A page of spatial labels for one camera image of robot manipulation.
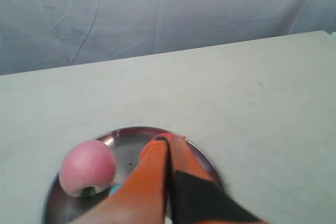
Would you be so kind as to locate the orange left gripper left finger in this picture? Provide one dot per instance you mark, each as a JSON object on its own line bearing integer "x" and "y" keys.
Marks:
{"x": 142, "y": 197}

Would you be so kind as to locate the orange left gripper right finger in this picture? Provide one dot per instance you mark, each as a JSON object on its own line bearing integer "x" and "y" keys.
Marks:
{"x": 194, "y": 196}

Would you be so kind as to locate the large round metal plate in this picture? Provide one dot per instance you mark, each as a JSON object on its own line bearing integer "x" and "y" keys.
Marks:
{"x": 126, "y": 143}

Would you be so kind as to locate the pink toy peach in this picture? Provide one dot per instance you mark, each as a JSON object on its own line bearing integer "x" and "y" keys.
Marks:
{"x": 89, "y": 165}

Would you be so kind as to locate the grey fabric backdrop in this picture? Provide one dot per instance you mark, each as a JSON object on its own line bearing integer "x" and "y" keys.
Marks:
{"x": 42, "y": 34}

